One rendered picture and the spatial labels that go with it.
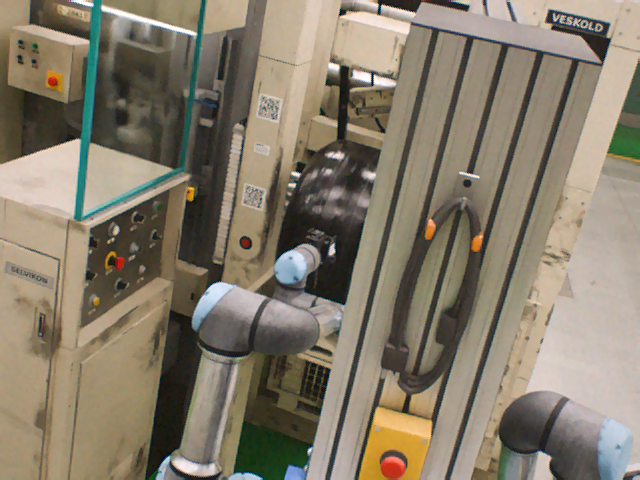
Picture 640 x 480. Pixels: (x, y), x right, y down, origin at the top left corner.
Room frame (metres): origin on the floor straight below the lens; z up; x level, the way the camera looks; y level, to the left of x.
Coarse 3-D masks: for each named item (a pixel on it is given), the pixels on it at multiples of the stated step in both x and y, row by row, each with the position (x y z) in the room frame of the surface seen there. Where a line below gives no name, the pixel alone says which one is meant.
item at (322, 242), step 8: (312, 232) 2.19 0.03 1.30; (320, 232) 2.21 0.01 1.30; (312, 240) 2.12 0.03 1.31; (320, 240) 2.13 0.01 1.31; (328, 240) 2.20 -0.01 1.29; (320, 248) 2.16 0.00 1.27; (328, 248) 2.16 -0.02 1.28; (320, 256) 2.11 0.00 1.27; (328, 256) 2.18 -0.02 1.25; (320, 264) 2.16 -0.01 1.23; (328, 264) 2.19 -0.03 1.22
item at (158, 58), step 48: (96, 0) 2.02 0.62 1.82; (144, 0) 2.22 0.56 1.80; (192, 0) 2.47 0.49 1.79; (96, 48) 2.02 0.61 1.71; (144, 48) 2.24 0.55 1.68; (192, 48) 2.51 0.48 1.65; (96, 96) 2.05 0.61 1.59; (144, 96) 2.27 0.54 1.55; (192, 96) 2.53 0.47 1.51; (96, 144) 2.07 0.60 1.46; (144, 144) 2.30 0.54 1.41; (96, 192) 2.09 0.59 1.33
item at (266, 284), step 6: (270, 270) 2.66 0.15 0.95; (264, 276) 2.60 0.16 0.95; (270, 276) 2.61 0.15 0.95; (258, 282) 2.55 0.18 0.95; (264, 282) 2.56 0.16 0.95; (270, 282) 2.61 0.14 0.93; (252, 288) 2.50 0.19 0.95; (258, 288) 2.51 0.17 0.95; (264, 288) 2.57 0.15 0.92; (270, 288) 2.63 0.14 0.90; (264, 294) 2.58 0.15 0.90; (270, 294) 2.64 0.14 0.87
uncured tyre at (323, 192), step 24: (336, 144) 2.58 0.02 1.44; (360, 144) 2.63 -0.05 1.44; (312, 168) 2.46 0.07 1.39; (336, 168) 2.46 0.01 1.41; (360, 168) 2.46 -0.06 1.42; (312, 192) 2.39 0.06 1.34; (336, 192) 2.39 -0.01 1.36; (360, 192) 2.39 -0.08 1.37; (288, 216) 2.39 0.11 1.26; (312, 216) 2.35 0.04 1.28; (336, 216) 2.35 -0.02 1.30; (360, 216) 2.34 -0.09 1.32; (288, 240) 2.35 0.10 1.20; (336, 240) 2.32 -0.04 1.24; (360, 240) 2.31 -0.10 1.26; (336, 264) 2.30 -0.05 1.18; (336, 288) 2.31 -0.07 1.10
